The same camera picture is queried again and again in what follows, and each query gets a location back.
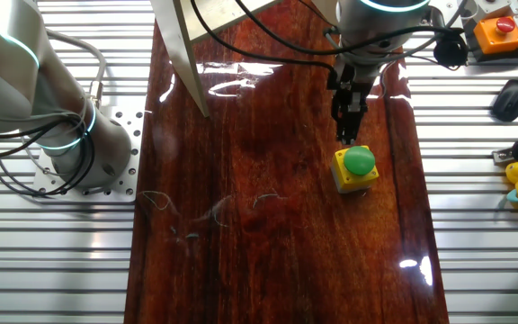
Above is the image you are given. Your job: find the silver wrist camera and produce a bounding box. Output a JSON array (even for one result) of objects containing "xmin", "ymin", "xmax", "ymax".
[{"xmin": 427, "ymin": 0, "xmax": 467, "ymax": 35}]

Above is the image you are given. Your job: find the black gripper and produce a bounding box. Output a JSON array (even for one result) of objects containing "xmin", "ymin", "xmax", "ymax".
[{"xmin": 327, "ymin": 58, "xmax": 384, "ymax": 145}]

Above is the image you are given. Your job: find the yellow box green push button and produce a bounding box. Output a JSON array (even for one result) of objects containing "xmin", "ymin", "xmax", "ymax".
[{"xmin": 329, "ymin": 145, "xmax": 380, "ymax": 194}]

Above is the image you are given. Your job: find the black computer mouse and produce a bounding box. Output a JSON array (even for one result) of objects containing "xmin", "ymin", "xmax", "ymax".
[{"xmin": 490, "ymin": 79, "xmax": 518, "ymax": 122}]

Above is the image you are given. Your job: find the thick grey cable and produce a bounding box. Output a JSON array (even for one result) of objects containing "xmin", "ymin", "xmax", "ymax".
[{"xmin": 45, "ymin": 29, "xmax": 107, "ymax": 110}]

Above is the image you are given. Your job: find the beige wooden shelf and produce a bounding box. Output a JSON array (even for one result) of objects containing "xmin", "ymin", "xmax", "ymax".
[{"xmin": 149, "ymin": 0, "xmax": 339, "ymax": 119}]

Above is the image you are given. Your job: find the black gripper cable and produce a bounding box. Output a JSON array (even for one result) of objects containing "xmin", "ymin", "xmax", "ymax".
[{"xmin": 190, "ymin": 0, "xmax": 339, "ymax": 76}]

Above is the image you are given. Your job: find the black cable bundle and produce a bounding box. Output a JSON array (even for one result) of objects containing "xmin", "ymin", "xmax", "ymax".
[{"xmin": 0, "ymin": 110, "xmax": 97, "ymax": 199}]

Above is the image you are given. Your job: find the black camera cable with plug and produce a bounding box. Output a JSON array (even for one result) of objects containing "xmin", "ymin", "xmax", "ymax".
[{"xmin": 234, "ymin": 0, "xmax": 469, "ymax": 71}]

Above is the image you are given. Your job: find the orange emergency stop box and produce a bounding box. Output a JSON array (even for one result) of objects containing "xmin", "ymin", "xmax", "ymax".
[{"xmin": 473, "ymin": 16, "xmax": 518, "ymax": 56}]

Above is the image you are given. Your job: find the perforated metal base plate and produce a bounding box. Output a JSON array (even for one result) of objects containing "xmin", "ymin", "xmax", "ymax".
[{"xmin": 31, "ymin": 105, "xmax": 146, "ymax": 203}]

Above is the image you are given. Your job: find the glossy red-brown wooden board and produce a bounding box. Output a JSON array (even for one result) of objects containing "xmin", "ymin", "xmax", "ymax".
[{"xmin": 123, "ymin": 0, "xmax": 450, "ymax": 324}]

